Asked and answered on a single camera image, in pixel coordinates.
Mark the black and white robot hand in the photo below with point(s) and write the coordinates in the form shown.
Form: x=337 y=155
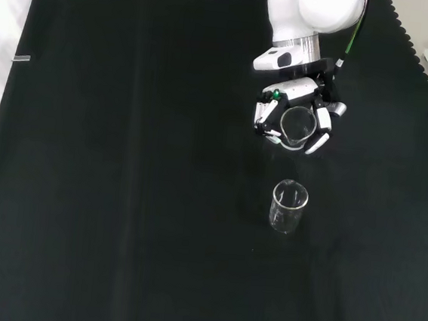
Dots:
x=300 y=88

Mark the small clear glass beaker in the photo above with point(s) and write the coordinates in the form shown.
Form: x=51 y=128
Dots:
x=296 y=127

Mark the tall clear glass beaker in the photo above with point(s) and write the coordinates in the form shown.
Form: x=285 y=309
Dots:
x=288 y=209

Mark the black bench cloth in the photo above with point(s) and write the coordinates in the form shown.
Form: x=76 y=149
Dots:
x=121 y=178

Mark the grey cloth clip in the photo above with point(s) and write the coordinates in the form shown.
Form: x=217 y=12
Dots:
x=21 y=58

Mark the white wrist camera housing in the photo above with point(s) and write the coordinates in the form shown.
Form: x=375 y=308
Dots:
x=273 y=59

